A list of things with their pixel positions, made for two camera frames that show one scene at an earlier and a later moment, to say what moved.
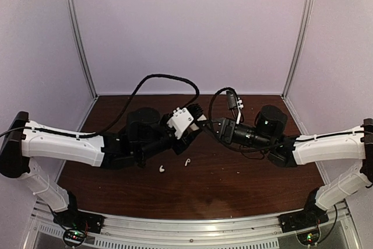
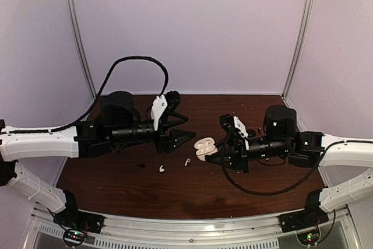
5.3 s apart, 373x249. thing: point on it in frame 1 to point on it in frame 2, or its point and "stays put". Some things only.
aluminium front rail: (122, 231) stays put
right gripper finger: (211, 134) to (218, 158)
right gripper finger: (209, 122) to (224, 144)
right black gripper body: (228, 133) to (240, 153)
